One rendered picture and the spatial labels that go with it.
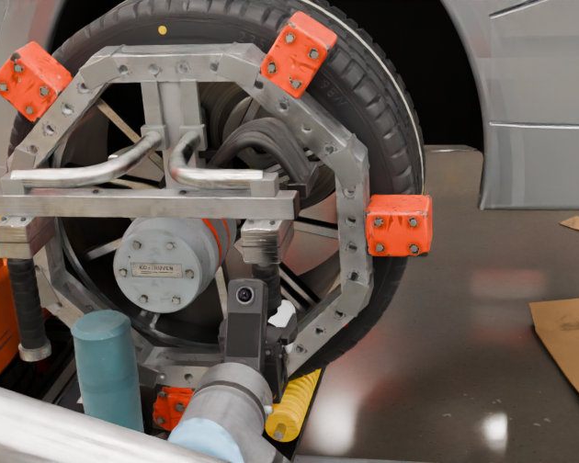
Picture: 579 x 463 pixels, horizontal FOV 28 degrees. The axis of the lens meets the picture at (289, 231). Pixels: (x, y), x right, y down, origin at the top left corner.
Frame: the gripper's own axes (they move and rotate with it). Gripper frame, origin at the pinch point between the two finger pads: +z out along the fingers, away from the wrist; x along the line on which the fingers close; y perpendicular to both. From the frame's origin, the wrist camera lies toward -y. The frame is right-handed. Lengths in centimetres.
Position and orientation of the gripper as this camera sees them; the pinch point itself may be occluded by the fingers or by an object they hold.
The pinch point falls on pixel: (271, 301)
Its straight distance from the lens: 152.7
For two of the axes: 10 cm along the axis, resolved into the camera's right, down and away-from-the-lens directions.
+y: 0.7, 9.2, 3.8
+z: 2.0, -3.9, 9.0
